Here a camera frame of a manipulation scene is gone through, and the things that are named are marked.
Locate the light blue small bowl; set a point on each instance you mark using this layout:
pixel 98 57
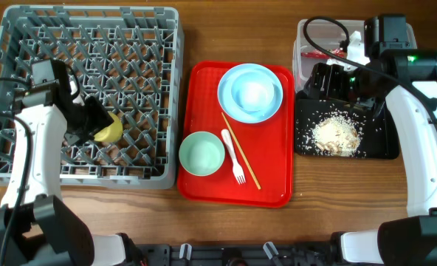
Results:
pixel 252 91

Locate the clear plastic waste bin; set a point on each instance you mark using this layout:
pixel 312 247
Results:
pixel 325 34

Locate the yellow plastic cup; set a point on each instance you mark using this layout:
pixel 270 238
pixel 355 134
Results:
pixel 111 133

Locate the large light blue plate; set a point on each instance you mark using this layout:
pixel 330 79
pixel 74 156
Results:
pixel 231 108

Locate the red plastic tray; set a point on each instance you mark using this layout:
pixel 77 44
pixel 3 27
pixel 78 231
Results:
pixel 268 146

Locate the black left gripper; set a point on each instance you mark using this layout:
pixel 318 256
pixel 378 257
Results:
pixel 102 120

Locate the black food waste tray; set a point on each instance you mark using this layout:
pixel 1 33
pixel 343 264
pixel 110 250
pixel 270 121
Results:
pixel 379 140

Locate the rice and nut leftovers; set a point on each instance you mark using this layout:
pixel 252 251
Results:
pixel 335 135

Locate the red snack wrapper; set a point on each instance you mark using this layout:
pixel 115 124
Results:
pixel 320 55

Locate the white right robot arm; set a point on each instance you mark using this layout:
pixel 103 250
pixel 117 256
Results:
pixel 405 81

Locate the green saucer bowl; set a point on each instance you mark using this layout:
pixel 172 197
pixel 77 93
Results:
pixel 201 154

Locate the wooden chopstick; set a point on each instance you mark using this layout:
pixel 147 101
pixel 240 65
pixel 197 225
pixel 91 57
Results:
pixel 237 145

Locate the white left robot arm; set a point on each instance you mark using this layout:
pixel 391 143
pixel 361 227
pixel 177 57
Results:
pixel 36 227

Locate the grey plastic dishwasher rack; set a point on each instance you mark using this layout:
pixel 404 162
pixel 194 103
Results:
pixel 130 59

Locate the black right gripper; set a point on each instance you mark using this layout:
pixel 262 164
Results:
pixel 333 73

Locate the white plastic fork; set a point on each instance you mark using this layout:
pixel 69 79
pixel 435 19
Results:
pixel 237 169

